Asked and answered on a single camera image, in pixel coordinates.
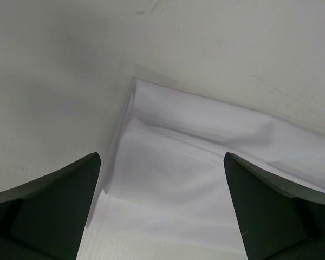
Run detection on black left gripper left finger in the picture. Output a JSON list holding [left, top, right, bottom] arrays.
[[0, 153, 101, 259]]

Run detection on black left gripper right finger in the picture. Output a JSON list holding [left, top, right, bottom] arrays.
[[224, 153, 325, 259]]

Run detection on white t shirt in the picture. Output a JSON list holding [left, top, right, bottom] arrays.
[[77, 79, 325, 259]]

